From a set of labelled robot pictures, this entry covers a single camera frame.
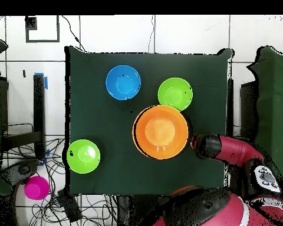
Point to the pink plastic cup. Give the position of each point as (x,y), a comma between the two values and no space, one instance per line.
(36,187)

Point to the black stand with blue tape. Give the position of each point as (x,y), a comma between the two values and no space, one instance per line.
(39,106)

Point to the dark square floor frame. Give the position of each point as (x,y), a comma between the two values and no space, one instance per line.
(30,23)

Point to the dark green tablecloth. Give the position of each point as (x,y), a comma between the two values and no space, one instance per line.
(96,106)

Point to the black box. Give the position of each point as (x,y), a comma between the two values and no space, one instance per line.
(248,106)
(4,103)

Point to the blue plastic bowl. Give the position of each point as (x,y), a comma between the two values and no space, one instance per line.
(123,82)

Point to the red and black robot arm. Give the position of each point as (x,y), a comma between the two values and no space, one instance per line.
(235,150)

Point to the large orange plastic bowl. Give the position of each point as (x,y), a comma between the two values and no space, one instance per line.
(160,132)

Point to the black power strip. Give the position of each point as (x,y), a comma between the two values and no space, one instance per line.
(69,207)

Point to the green plastic bowl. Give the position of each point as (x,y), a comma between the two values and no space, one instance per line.
(175,93)
(83,156)

